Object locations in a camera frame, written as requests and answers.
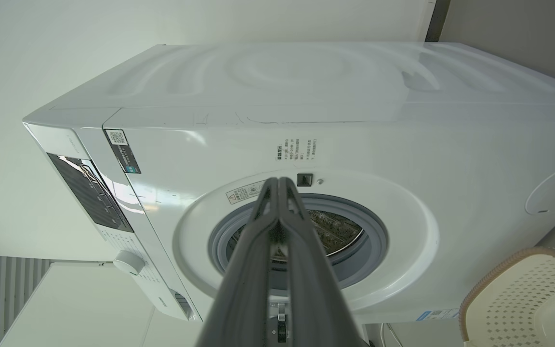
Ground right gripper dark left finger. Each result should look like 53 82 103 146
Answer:
196 177 280 347

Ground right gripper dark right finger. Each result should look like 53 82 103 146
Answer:
277 177 370 347

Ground white washing machine dial knob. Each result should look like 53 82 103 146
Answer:
113 250 146 277

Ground black glossy control display panel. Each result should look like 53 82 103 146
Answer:
46 153 135 233

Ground cream laundry basket brown rim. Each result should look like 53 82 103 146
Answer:
459 247 555 347

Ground grey rubber door gasket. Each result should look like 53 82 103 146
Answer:
208 193 389 291

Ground triangle warning sticker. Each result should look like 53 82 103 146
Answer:
225 180 267 206

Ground blue white energy sticker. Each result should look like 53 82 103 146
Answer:
415 308 459 321

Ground printed text label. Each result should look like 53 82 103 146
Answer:
276 138 318 162

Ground white cabinet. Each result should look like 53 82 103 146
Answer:
0 262 202 347

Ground QR code sticker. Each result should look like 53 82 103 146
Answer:
105 129 142 174

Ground white front-load washing machine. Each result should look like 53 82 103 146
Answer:
22 41 555 324

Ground white cables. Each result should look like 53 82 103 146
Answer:
379 323 404 347

